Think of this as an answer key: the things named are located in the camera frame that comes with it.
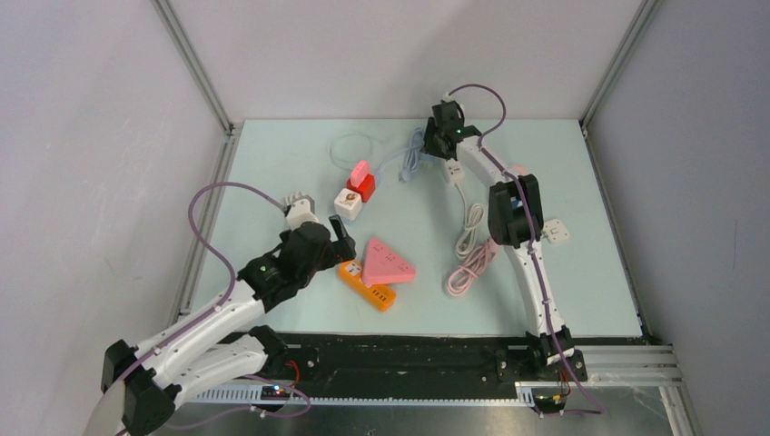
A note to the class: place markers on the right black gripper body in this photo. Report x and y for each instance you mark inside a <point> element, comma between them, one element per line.
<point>431,143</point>

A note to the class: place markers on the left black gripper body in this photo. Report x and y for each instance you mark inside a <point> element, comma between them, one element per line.
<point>334,252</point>

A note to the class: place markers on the white cube socket adapter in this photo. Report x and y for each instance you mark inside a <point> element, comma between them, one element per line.
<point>348,204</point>

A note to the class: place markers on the white power strip with cable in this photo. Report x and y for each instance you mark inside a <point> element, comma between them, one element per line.
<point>472,213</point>

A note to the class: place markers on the red cube socket adapter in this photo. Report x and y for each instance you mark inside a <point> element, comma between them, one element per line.
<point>365,189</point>

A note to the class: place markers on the pink triangular power strip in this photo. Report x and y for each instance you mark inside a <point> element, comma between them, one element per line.
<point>382,265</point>

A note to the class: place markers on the pink power strip with cable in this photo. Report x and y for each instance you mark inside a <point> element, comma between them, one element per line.
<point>470,269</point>

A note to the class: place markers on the white square plug adapter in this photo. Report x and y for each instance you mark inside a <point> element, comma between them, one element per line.
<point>555,231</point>

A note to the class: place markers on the pink square plug adapter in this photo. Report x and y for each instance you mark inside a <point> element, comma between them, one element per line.
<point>359,173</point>

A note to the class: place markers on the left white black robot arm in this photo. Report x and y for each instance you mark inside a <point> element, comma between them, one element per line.
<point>160,374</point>

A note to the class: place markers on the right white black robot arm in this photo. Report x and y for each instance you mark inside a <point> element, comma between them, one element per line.
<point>515,222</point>

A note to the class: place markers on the orange power strip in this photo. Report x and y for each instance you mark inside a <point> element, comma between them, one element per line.
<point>380,296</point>

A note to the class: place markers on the aluminium frame rail front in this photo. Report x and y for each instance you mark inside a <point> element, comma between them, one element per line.
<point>625,364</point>

